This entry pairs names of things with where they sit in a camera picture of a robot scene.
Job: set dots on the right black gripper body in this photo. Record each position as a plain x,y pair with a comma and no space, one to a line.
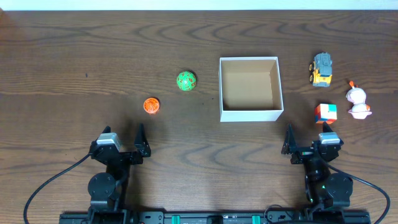
303,155

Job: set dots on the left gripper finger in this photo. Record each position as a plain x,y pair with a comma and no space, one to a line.
107,129
141,142

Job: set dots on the green numbered ball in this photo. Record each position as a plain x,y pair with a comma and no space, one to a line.
186,81

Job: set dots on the orange numbered ball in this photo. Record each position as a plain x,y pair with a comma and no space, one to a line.
151,105

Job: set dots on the yellow grey toy truck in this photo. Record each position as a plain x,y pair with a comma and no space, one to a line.
321,70

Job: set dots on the colourful puzzle cube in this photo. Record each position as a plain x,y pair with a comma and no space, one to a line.
325,113

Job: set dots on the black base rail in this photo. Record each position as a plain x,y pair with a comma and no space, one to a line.
270,216

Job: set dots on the pink white toy figure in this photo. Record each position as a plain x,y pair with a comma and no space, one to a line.
357,96

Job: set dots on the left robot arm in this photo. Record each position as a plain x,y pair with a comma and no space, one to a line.
107,189

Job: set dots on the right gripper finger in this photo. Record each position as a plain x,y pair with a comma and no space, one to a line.
326,127
289,145

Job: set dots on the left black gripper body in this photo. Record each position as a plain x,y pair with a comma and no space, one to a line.
123,156

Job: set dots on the white cardboard box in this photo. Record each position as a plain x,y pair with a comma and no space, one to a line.
250,89

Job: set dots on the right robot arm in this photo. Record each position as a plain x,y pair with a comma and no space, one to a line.
325,191

